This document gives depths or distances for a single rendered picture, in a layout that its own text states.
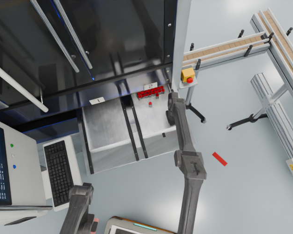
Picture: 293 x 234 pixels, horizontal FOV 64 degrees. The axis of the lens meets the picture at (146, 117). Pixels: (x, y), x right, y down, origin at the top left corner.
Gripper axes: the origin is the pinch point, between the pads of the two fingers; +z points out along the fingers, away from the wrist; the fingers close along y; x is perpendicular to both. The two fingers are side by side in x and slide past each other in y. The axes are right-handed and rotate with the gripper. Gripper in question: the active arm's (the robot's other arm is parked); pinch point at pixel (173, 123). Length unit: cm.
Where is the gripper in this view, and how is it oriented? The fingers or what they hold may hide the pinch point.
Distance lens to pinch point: 144.6
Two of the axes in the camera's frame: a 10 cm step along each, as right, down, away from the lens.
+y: -2.4, -8.5, 4.7
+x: -9.7, 2.6, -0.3
